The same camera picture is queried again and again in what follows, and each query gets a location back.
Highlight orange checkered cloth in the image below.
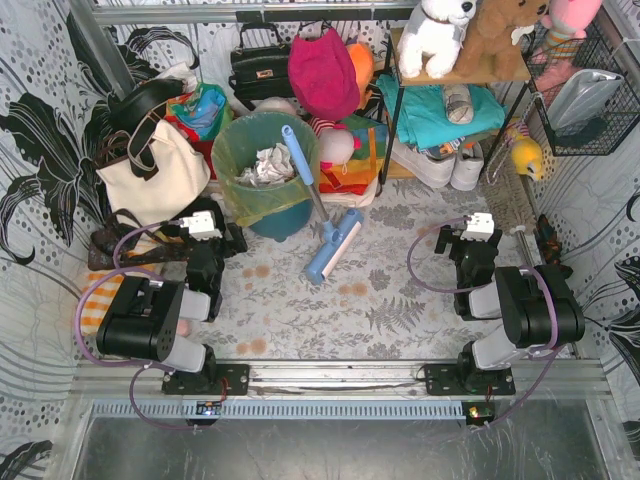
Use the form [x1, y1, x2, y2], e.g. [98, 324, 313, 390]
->
[79, 275, 124, 336]

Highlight silver foil pouch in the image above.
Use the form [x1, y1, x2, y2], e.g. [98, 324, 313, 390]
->
[547, 69, 624, 130]

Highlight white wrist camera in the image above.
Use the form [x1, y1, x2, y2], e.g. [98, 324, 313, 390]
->
[179, 210, 222, 241]
[460, 212, 495, 241]

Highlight cream plush sheep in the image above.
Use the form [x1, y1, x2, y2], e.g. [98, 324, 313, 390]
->
[254, 97, 298, 116]

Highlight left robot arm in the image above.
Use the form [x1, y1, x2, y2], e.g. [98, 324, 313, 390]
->
[96, 223, 250, 398]

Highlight teal folded cloth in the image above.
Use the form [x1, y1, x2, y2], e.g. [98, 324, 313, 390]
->
[395, 85, 505, 149]

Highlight black wire basket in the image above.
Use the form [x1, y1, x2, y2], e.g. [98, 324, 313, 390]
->
[525, 24, 639, 157]

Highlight yellow trash bag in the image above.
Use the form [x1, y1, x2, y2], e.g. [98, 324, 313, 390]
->
[210, 112, 321, 227]

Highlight teal trash bin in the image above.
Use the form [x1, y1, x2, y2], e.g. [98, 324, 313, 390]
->
[211, 111, 321, 243]

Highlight white plush dog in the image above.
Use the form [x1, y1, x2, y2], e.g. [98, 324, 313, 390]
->
[398, 0, 477, 79]

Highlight cream canvas tote bag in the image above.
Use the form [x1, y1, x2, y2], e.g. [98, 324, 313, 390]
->
[96, 120, 210, 225]

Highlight pink plush toy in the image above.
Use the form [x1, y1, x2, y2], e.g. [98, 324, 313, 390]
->
[531, 0, 603, 92]

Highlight yellow plush duck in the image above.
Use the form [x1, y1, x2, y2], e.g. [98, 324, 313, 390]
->
[506, 123, 543, 181]

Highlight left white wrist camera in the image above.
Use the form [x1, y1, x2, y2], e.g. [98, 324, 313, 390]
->
[179, 210, 222, 241]

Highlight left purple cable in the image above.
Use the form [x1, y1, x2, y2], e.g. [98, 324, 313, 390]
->
[74, 219, 221, 431]

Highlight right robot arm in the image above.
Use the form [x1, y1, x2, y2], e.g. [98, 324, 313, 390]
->
[425, 224, 585, 396]

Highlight aluminium front rail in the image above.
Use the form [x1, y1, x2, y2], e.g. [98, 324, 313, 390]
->
[72, 357, 611, 401]

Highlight blue floor mop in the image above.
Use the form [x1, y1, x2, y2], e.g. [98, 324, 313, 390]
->
[280, 124, 365, 286]

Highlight pink white plush doll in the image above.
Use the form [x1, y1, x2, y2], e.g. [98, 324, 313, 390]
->
[308, 117, 362, 170]

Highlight colourful printed bag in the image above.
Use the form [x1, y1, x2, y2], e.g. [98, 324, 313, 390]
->
[164, 83, 233, 142]

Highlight white sneakers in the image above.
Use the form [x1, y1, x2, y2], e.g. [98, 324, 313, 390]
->
[391, 141, 485, 191]

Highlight black leather handbag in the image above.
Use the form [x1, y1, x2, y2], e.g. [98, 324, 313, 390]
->
[228, 22, 295, 111]

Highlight orange plush toy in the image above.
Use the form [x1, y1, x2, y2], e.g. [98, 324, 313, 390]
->
[347, 43, 374, 99]

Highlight rainbow striped bag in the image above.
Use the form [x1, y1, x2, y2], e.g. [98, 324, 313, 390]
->
[318, 115, 388, 196]

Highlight brown teddy bear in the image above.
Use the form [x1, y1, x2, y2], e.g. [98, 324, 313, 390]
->
[454, 0, 550, 80]

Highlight magenta fabric hat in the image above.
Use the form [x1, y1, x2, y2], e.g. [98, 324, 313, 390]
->
[288, 28, 360, 121]

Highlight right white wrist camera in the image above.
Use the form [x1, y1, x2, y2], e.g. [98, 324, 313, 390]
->
[460, 212, 495, 241]

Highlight crumpled paper trash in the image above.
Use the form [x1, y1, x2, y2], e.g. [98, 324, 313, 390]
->
[235, 143, 296, 188]

